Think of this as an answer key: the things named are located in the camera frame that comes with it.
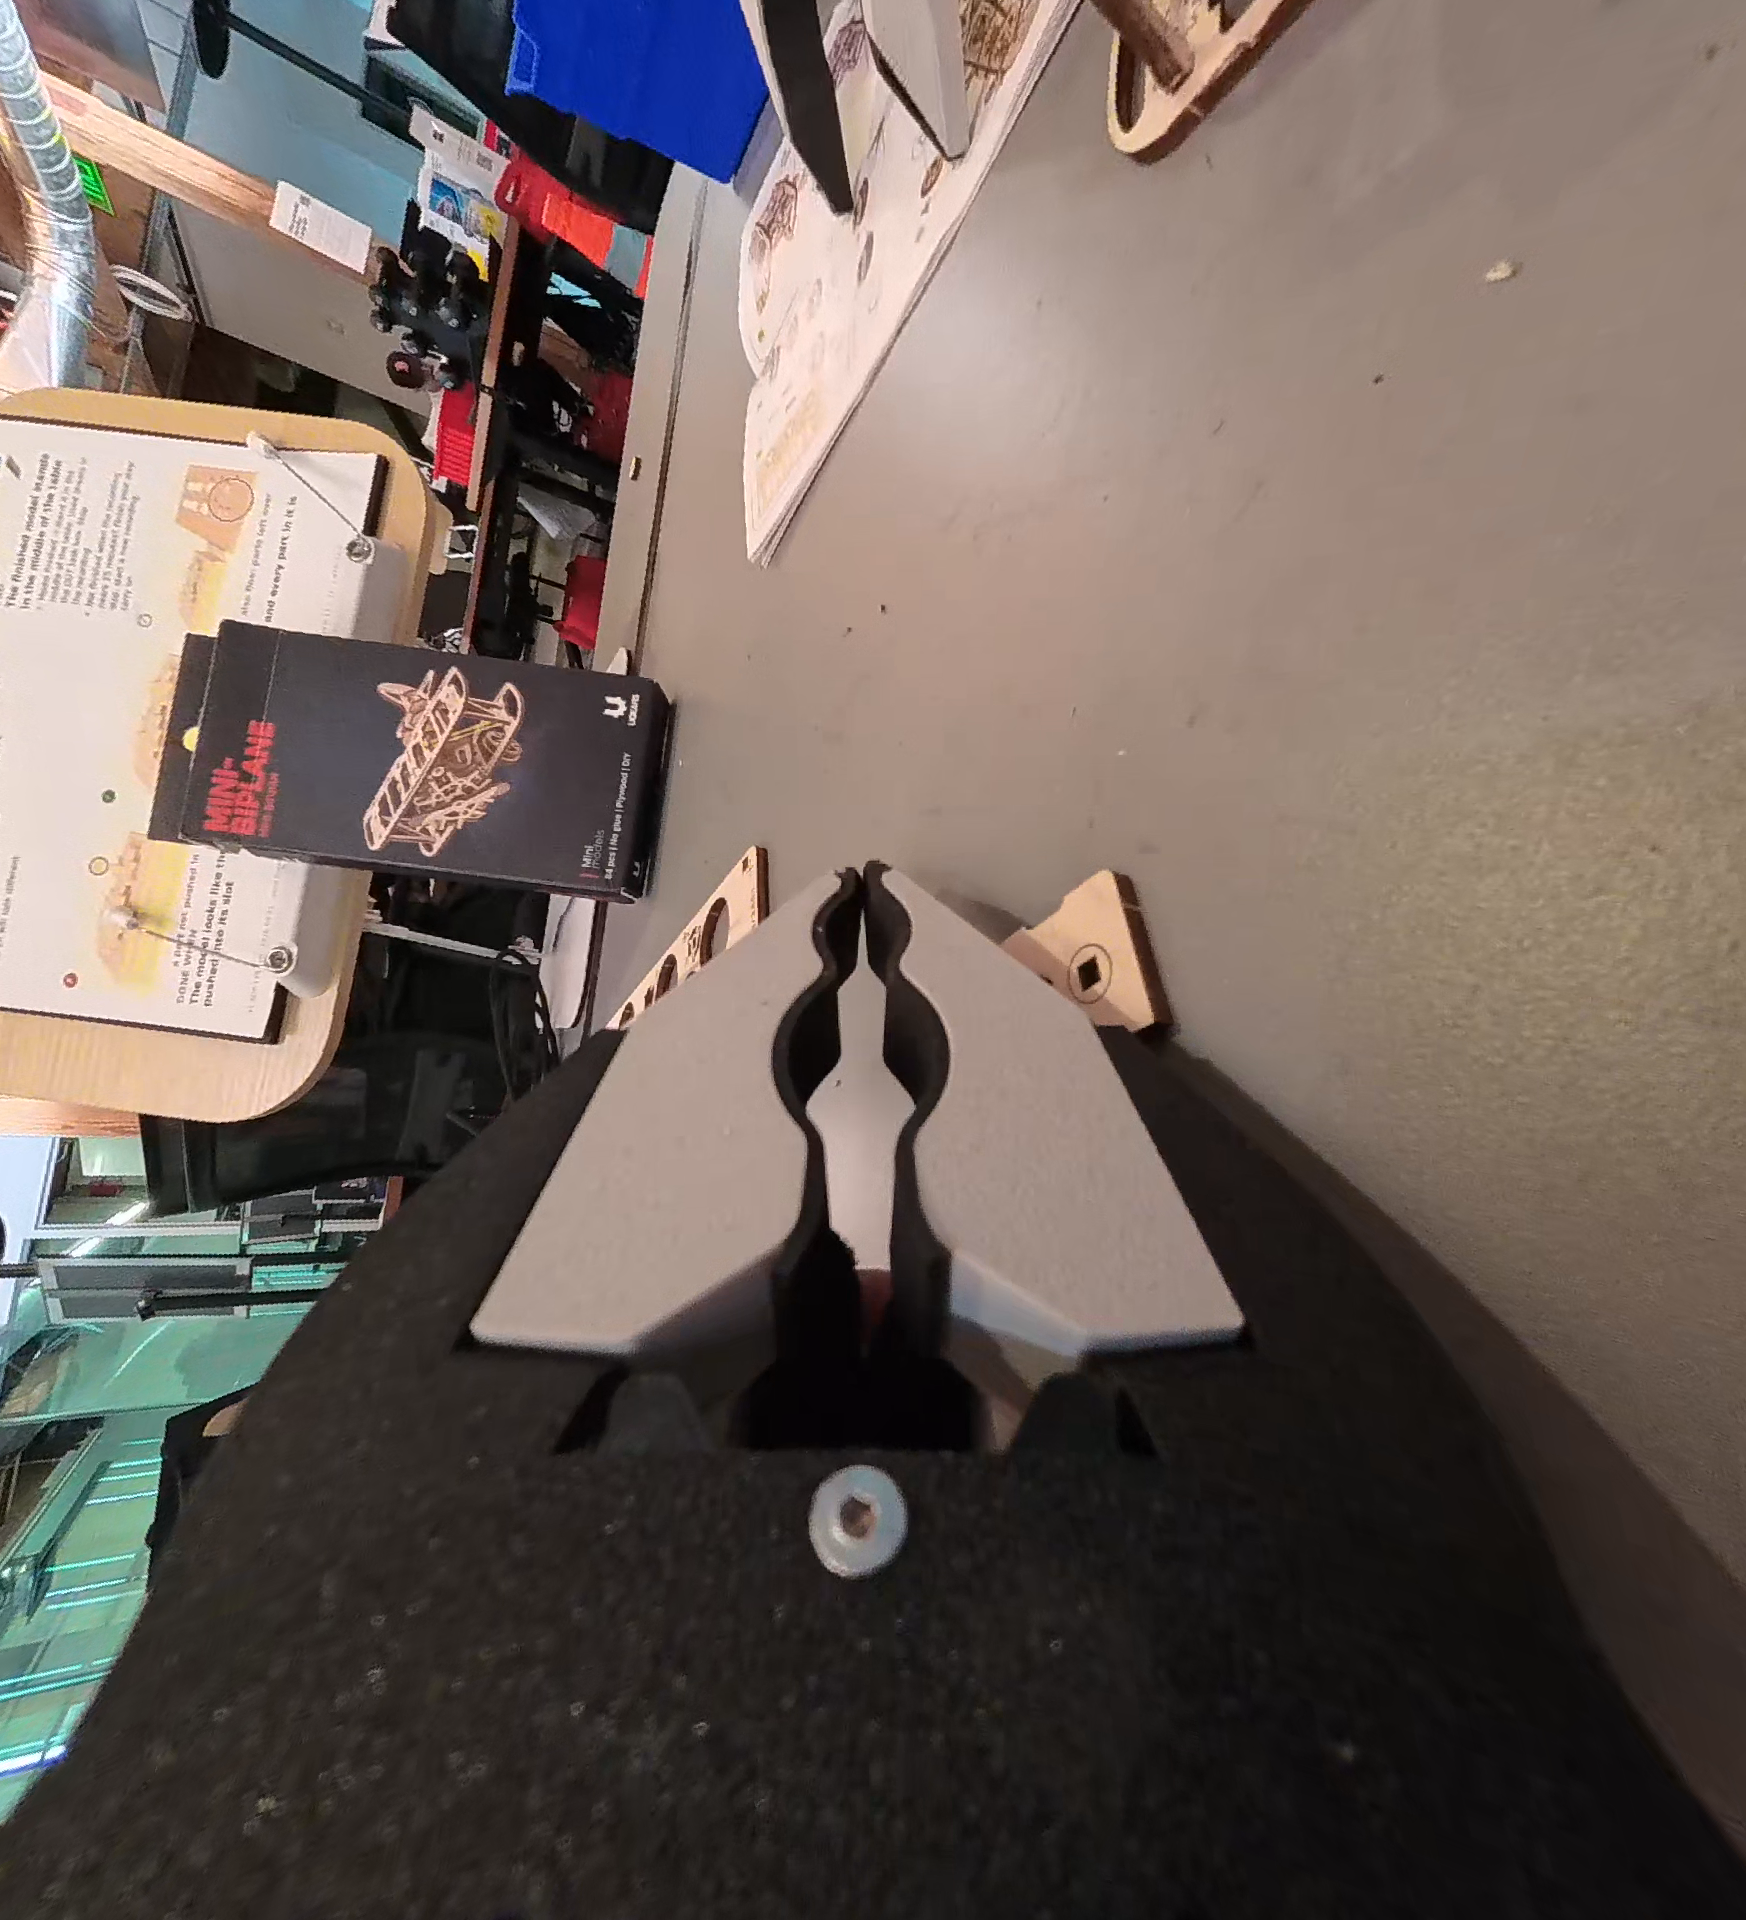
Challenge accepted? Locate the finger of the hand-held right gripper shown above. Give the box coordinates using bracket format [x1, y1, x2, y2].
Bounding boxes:
[741, 0, 867, 215]
[860, 0, 975, 161]

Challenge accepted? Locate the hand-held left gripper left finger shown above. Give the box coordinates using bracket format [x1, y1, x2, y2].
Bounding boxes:
[470, 863, 863, 1446]

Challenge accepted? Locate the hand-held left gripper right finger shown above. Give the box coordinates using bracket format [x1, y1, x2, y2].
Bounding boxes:
[866, 862, 1247, 1452]

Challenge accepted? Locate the wooden biplane model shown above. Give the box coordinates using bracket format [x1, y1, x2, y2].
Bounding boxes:
[1086, 0, 1318, 163]

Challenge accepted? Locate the grey desk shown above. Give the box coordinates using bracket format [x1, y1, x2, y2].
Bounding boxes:
[571, 0, 1746, 1727]

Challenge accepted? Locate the blue plastic bin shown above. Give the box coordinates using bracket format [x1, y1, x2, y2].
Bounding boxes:
[503, 0, 770, 186]

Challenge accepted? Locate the small wooden offcut piece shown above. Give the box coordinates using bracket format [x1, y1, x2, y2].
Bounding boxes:
[1000, 869, 1177, 1039]

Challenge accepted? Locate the wooden sheet with round holes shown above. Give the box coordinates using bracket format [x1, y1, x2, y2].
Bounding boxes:
[606, 844, 770, 1038]

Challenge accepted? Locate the white instruction booklet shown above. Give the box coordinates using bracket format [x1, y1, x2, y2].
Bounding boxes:
[738, 0, 1086, 570]

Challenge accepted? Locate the white paper sign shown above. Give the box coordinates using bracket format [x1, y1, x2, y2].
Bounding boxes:
[270, 180, 374, 278]

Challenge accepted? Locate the black biplane product box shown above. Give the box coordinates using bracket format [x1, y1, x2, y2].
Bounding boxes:
[147, 617, 677, 902]

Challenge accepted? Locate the wooden instruction board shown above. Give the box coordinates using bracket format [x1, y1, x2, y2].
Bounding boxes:
[0, 390, 433, 1127]

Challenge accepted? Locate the silver flexible duct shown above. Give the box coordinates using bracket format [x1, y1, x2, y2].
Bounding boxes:
[0, 0, 118, 407]

